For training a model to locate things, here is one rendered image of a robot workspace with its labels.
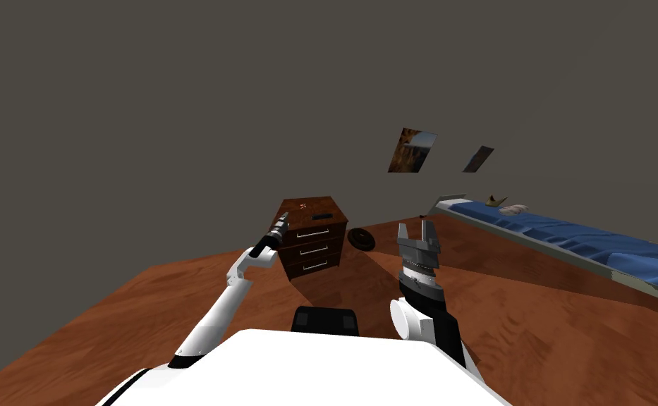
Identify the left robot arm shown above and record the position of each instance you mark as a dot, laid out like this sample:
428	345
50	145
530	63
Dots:
221	307

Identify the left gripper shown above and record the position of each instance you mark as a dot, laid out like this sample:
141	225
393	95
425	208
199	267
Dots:
280	226

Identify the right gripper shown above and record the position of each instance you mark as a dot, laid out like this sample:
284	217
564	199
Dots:
419	255

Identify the black round disc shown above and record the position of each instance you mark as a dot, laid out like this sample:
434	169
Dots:
361	238

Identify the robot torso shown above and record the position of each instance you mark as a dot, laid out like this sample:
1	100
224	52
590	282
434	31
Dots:
317	372

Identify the brown landscape wall picture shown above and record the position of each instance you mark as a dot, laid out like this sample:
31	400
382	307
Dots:
412	150

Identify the bed with blue cover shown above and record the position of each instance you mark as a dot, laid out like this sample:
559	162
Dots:
577	242

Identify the dark narrow wall picture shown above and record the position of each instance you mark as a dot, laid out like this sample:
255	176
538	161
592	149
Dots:
479	158

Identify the brown wooden drawer chest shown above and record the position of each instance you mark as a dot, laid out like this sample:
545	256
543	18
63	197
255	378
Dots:
313	237

